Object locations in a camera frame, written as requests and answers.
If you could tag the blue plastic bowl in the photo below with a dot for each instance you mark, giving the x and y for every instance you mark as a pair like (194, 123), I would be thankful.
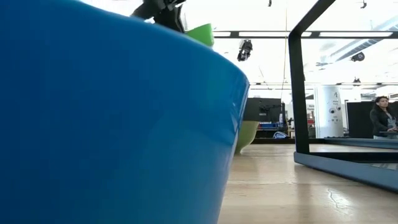
(109, 124)

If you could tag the thin black frame crossbar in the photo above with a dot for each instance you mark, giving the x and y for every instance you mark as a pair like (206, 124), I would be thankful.
(267, 83)

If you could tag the black monitor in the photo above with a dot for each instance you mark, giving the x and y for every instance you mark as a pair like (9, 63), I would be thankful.
(262, 109)

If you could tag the white round pillar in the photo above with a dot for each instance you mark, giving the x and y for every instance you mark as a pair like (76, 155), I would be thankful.
(328, 105)

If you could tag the blue storage bins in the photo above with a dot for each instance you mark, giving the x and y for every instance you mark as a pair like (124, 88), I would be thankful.
(270, 125)

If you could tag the white rounded object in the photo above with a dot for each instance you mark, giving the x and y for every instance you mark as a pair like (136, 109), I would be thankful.
(280, 135)

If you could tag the black partition panel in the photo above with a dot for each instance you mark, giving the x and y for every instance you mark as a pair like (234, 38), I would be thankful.
(357, 119)

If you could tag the person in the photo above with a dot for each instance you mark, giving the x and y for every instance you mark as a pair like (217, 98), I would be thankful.
(382, 119)

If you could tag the black overhead camera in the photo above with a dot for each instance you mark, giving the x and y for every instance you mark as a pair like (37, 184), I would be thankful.
(245, 49)

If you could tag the olive green bowl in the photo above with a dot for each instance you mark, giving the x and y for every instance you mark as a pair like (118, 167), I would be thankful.
(247, 133)

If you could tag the black ceiling spotlight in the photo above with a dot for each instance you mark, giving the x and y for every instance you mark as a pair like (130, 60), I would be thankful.
(357, 56)

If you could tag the small black ceiling lamp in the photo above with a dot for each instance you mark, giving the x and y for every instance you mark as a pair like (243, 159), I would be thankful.
(356, 80)

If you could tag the black metal frame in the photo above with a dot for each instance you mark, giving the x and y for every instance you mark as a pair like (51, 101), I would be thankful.
(298, 93)

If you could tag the bright green plastic bowl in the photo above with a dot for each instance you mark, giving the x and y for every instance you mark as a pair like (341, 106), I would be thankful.
(202, 34)

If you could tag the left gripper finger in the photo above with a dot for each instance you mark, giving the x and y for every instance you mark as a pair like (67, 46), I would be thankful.
(172, 20)

